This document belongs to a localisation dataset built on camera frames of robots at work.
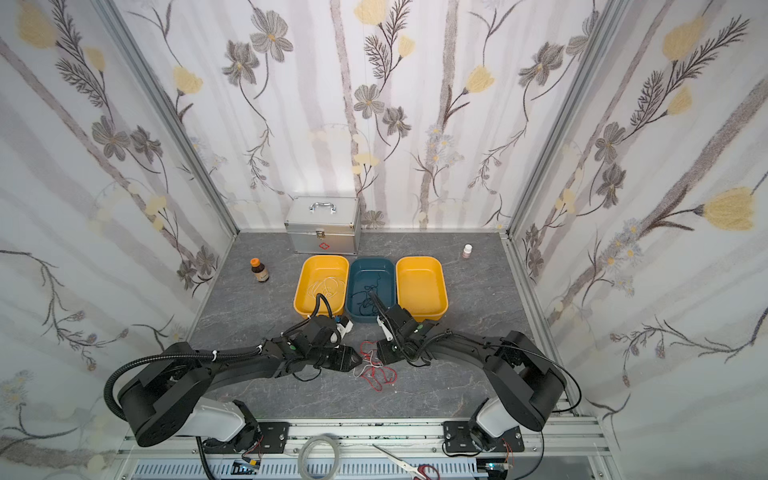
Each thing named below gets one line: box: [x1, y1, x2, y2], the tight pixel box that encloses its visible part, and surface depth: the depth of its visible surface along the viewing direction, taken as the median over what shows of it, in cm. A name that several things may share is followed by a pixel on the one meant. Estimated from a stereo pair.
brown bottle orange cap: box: [250, 257, 269, 283], surface depth 102 cm
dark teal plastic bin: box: [346, 257, 396, 323], surface depth 104 cm
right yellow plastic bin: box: [396, 256, 449, 323], surface depth 106 cm
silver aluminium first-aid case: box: [284, 196, 361, 256], surface depth 110 cm
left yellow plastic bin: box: [294, 255, 350, 317], surface depth 103 cm
